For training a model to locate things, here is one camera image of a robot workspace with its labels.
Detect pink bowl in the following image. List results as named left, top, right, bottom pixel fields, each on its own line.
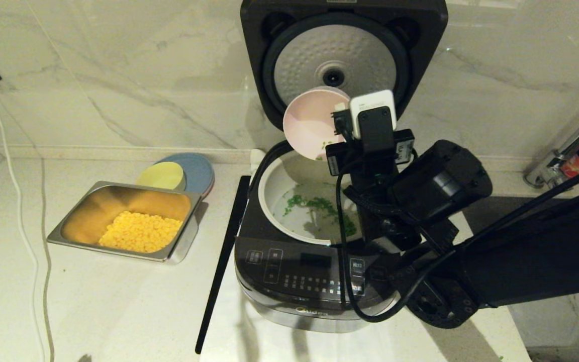
left=283, top=86, right=353, bottom=161

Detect green grains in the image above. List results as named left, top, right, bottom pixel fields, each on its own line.
left=282, top=141, right=359, bottom=239

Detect black rice cooker lid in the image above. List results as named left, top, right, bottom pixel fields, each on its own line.
left=240, top=0, right=448, bottom=134

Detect white inner pot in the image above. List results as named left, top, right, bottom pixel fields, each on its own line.
left=258, top=151, right=363, bottom=246

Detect black rice cooker body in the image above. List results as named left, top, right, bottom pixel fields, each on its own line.
left=234, top=140, right=405, bottom=333

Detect blue plate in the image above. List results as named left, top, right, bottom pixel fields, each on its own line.
left=156, top=153, right=215, bottom=199

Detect long black flat strip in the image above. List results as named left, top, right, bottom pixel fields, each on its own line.
left=195, top=175, right=251, bottom=355

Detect yellow-green small dish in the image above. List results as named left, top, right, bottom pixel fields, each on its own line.
left=136, top=161, right=185, bottom=192

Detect chrome faucet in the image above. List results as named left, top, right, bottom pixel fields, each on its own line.
left=523, top=98, right=579, bottom=194

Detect yellow corn kernels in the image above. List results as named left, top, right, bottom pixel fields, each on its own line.
left=99, top=211, right=183, bottom=253

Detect stainless steel tray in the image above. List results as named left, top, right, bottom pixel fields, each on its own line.
left=47, top=181, right=209, bottom=265

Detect white power cable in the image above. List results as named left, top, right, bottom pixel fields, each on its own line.
left=0, top=67, right=51, bottom=362

